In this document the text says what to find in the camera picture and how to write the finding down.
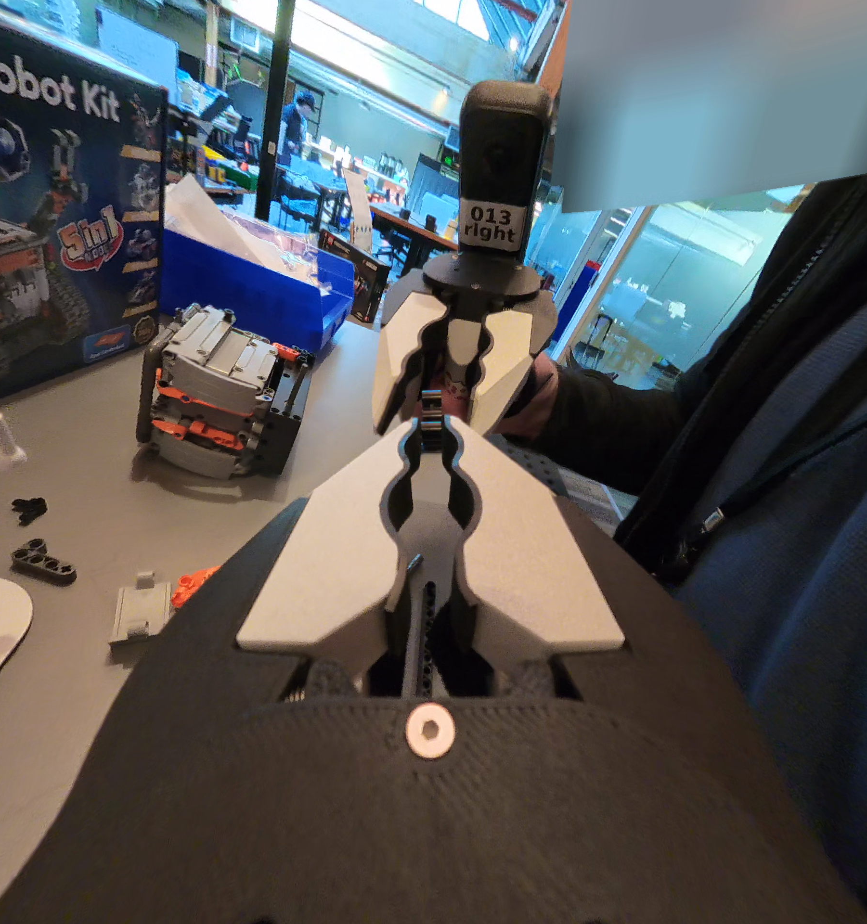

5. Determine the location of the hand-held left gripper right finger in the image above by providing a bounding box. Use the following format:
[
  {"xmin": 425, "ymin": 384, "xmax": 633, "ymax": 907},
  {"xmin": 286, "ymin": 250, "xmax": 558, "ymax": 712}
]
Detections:
[{"xmin": 444, "ymin": 421, "xmax": 626, "ymax": 688}]

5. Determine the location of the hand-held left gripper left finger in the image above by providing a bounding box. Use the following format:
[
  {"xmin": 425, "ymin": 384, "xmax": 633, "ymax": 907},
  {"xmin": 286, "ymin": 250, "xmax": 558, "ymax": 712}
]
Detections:
[{"xmin": 236, "ymin": 419, "xmax": 421, "ymax": 688}]

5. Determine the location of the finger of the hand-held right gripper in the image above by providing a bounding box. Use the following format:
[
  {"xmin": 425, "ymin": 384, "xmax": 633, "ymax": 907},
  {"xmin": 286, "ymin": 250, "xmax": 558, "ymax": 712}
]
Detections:
[
  {"xmin": 370, "ymin": 292, "xmax": 452, "ymax": 436},
  {"xmin": 468, "ymin": 309, "xmax": 540, "ymax": 436}
]

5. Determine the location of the small black angled beam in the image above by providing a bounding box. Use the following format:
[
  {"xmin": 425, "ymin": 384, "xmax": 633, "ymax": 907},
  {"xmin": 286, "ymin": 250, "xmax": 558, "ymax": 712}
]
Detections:
[{"xmin": 417, "ymin": 387, "xmax": 447, "ymax": 454}]

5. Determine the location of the grey building block model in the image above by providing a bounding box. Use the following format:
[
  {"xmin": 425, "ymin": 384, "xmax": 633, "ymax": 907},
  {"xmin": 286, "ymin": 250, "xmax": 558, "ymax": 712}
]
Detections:
[{"xmin": 135, "ymin": 303, "xmax": 316, "ymax": 482}]

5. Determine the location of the person's right forearm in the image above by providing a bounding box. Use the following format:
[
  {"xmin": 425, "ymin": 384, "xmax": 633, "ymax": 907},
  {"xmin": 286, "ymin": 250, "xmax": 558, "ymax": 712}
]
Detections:
[{"xmin": 531, "ymin": 364, "xmax": 690, "ymax": 502}]

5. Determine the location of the person's right hand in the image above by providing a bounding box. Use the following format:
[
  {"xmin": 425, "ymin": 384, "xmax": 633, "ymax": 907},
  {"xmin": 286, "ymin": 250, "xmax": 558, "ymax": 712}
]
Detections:
[{"xmin": 485, "ymin": 354, "xmax": 562, "ymax": 437}]

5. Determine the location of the dark toy car box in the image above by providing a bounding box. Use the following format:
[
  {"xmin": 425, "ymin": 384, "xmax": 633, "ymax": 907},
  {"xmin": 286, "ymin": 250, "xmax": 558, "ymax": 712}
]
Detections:
[{"xmin": 318, "ymin": 229, "xmax": 393, "ymax": 324}]

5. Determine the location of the black studded armrest pad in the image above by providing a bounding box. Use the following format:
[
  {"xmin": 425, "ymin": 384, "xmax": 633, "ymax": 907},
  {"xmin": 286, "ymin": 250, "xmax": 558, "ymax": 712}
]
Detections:
[{"xmin": 502, "ymin": 442, "xmax": 618, "ymax": 539}]

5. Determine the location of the black beam with holes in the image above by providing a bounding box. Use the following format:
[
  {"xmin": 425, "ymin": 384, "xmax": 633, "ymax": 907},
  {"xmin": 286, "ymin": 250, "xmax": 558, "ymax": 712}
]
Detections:
[{"xmin": 403, "ymin": 577, "xmax": 445, "ymax": 699}]

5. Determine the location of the orange wedge panel piece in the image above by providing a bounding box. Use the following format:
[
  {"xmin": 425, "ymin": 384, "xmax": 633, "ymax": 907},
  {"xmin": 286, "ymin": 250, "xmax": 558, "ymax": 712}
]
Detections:
[{"xmin": 169, "ymin": 566, "xmax": 222, "ymax": 609}]

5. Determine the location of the blue bin with plastic bags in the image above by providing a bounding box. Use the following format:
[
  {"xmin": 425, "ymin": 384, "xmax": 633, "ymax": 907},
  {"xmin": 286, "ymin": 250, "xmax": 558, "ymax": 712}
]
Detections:
[{"xmin": 159, "ymin": 172, "xmax": 356, "ymax": 359}]

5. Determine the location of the grey curved panel piece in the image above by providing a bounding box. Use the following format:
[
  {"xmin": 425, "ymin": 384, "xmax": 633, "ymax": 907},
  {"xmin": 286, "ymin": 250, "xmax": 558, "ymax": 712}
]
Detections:
[{"xmin": 107, "ymin": 572, "xmax": 173, "ymax": 646}]

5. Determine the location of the black jacket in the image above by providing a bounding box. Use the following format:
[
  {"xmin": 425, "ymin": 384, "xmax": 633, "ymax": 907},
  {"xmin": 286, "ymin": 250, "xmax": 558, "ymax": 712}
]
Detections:
[{"xmin": 612, "ymin": 172, "xmax": 867, "ymax": 587}]

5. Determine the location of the black pillar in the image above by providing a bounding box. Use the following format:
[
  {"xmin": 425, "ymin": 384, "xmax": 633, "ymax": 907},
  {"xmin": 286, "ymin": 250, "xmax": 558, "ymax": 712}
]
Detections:
[{"xmin": 253, "ymin": 0, "xmax": 296, "ymax": 222}]

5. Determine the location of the blue woven fabric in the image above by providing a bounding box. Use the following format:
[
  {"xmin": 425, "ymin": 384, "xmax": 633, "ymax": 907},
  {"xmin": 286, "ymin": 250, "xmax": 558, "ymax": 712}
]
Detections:
[{"xmin": 599, "ymin": 285, "xmax": 867, "ymax": 924}]

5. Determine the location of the grey angled beam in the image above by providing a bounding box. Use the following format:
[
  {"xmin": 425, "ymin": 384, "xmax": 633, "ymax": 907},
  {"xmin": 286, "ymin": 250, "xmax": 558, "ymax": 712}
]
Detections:
[{"xmin": 10, "ymin": 537, "xmax": 79, "ymax": 588}]

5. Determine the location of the toy kit cardboard box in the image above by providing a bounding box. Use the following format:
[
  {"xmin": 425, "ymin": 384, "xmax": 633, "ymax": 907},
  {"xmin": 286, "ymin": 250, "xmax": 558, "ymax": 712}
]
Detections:
[{"xmin": 0, "ymin": 11, "xmax": 169, "ymax": 407}]

